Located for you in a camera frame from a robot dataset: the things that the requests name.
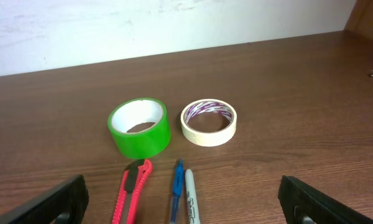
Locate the red utility knife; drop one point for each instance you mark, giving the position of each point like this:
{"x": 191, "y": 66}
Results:
{"x": 134, "y": 178}

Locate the black and white marker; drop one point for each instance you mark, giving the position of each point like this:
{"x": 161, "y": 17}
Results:
{"x": 191, "y": 198}

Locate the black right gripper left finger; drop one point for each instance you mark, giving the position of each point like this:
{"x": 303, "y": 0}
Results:
{"x": 65, "y": 203}

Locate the blue pen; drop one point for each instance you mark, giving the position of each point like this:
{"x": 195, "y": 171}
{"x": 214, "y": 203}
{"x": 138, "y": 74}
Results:
{"x": 176, "y": 191}

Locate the green tape roll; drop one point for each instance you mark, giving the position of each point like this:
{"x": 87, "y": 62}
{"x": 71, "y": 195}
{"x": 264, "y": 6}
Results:
{"x": 140, "y": 128}

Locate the cream masking tape roll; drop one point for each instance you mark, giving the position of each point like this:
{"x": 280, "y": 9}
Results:
{"x": 208, "y": 106}

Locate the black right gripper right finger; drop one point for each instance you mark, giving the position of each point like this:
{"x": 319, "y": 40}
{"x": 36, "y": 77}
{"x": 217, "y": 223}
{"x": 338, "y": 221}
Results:
{"x": 301, "y": 203}

